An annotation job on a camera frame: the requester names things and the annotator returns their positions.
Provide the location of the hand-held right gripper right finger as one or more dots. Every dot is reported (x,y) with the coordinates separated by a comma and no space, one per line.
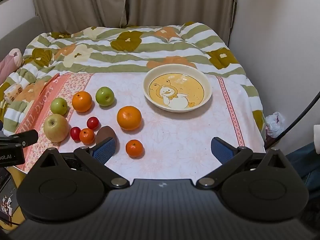
(221,150)

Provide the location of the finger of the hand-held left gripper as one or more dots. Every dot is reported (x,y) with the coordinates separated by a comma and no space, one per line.
(27,137)

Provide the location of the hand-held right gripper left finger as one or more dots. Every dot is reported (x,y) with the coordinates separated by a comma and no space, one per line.
(105,151)

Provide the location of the brown kiwi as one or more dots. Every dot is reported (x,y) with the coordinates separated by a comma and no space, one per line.
(106,133)

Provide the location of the small tangerine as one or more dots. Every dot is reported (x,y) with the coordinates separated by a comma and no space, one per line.
(134,148)
(86,136)

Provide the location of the yellow apple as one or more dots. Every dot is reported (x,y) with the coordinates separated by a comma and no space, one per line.
(56,128)

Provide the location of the red tomato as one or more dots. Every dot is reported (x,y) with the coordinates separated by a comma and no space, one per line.
(93,123)
(75,133)

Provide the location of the large orange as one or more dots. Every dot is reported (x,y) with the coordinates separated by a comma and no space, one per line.
(128,117)

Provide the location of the cream plate with duck print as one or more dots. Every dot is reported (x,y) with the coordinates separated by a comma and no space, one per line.
(180,90)

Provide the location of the printed dark box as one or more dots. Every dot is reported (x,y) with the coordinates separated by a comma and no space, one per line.
(7,200)

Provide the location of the green apple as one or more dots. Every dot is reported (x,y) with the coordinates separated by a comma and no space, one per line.
(105,95)
(59,106)

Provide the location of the white tissue packet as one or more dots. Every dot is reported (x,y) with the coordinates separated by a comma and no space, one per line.
(13,93)

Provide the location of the pink printed cloth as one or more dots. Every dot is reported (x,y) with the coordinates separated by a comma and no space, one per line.
(175,130)

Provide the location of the medium orange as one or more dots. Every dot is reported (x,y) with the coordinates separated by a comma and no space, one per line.
(82,101)

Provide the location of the white plastic bag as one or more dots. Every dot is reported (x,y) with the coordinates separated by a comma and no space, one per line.
(275,123)

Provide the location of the pink pillow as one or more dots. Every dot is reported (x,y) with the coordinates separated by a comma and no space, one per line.
(8,62)

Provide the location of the dark blue cloth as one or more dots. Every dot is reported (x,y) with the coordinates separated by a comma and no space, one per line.
(307,165)

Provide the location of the white paper roll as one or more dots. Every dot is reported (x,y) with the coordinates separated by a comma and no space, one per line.
(317,138)

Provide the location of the grey headboard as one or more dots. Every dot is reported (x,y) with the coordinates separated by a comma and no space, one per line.
(17,31)

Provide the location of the floral striped blanket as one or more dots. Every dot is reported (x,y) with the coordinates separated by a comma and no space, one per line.
(140,47)

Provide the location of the beige curtain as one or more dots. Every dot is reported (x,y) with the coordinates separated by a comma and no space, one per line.
(80,2)
(180,2)

